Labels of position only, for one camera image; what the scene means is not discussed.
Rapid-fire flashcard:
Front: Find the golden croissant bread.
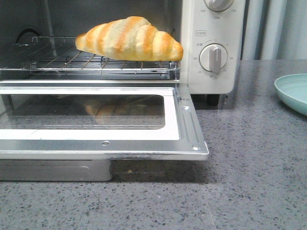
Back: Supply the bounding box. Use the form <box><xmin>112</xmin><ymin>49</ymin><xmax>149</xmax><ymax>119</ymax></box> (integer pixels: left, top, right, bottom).
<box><xmin>75</xmin><ymin>16</ymin><xmax>183</xmax><ymax>61</ymax></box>

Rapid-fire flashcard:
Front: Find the glass oven door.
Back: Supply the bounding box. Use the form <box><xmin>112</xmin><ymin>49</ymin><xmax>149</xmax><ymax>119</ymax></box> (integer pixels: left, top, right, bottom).
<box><xmin>0</xmin><ymin>80</ymin><xmax>209</xmax><ymax>181</ymax></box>

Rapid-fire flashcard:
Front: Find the black right oven foot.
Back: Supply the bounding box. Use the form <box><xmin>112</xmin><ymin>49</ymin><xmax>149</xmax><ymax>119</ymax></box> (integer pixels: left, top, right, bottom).
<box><xmin>206</xmin><ymin>94</ymin><xmax>220</xmax><ymax>106</ymax></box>

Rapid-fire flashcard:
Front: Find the cream Toshiba toaster oven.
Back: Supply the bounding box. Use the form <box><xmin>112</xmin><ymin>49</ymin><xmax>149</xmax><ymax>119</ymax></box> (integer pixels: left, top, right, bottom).
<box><xmin>0</xmin><ymin>0</ymin><xmax>246</xmax><ymax>95</ymax></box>

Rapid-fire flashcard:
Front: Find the lower timer knob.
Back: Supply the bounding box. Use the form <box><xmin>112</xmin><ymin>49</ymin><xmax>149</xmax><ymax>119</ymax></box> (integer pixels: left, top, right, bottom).
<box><xmin>199</xmin><ymin>44</ymin><xmax>228</xmax><ymax>74</ymax></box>

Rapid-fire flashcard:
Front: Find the upper temperature knob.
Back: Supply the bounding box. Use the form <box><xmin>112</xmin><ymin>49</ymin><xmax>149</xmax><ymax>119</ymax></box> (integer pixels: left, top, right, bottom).
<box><xmin>204</xmin><ymin>0</ymin><xmax>233</xmax><ymax>12</ymax></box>

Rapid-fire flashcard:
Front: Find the light green plate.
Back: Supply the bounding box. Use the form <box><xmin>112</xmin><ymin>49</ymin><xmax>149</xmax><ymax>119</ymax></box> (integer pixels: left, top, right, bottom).
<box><xmin>274</xmin><ymin>74</ymin><xmax>307</xmax><ymax>116</ymax></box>

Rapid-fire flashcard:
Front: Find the pale grey curtain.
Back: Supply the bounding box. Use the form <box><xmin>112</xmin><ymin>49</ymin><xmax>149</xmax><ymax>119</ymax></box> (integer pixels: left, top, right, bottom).
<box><xmin>241</xmin><ymin>0</ymin><xmax>307</xmax><ymax>60</ymax></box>

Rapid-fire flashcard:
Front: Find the metal wire oven rack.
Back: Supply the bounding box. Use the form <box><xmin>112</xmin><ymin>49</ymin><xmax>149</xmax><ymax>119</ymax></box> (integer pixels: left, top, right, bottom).
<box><xmin>0</xmin><ymin>36</ymin><xmax>180</xmax><ymax>75</ymax></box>

